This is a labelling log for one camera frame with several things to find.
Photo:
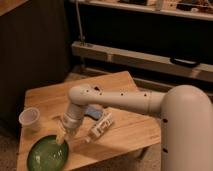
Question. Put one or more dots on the green ceramic bowl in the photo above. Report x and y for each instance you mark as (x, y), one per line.
(47, 155)

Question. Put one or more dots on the black handle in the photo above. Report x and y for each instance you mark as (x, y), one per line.
(184, 63)

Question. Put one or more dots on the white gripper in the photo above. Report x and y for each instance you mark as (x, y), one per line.
(68, 124)

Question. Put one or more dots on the white plastic bottle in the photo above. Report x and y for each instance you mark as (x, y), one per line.
(100, 127)

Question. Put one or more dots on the blue sponge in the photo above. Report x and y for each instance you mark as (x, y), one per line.
(93, 113)

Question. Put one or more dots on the wooden table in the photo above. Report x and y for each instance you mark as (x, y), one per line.
(129, 133)

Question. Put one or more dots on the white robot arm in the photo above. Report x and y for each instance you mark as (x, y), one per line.
(186, 114)

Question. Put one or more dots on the metal vertical pole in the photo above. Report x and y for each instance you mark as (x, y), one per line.
(82, 38)

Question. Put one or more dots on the orange carrot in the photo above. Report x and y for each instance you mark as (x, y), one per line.
(58, 117)

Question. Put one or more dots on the clear plastic cup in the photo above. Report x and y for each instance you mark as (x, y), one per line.
(30, 118)

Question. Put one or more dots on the upper cluttered shelf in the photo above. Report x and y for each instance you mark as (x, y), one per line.
(157, 7)

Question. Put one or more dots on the grey metal shelf rail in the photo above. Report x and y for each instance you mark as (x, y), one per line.
(140, 60)

